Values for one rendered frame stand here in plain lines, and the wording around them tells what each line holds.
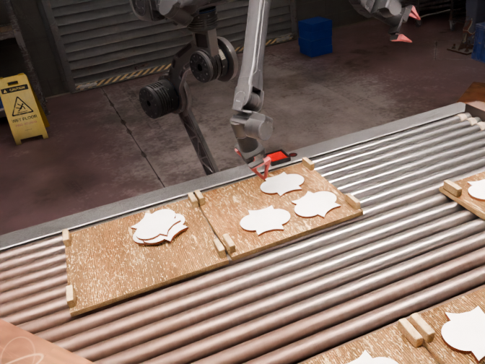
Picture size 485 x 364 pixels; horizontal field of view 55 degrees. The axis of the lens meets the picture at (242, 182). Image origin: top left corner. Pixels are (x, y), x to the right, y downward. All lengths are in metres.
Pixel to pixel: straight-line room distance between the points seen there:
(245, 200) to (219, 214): 0.10
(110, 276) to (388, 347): 0.71
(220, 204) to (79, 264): 0.45
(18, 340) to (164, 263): 0.41
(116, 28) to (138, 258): 4.86
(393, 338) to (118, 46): 5.37
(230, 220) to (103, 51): 4.79
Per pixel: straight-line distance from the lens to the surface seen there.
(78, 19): 5.94
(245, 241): 1.30
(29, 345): 1.06
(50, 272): 1.44
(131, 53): 6.10
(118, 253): 1.37
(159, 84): 2.54
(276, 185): 1.51
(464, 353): 1.06
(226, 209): 1.44
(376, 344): 1.04
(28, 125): 4.89
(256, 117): 1.33
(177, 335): 1.12
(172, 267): 1.27
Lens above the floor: 1.73
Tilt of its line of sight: 31 degrees down
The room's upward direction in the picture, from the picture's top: 8 degrees counter-clockwise
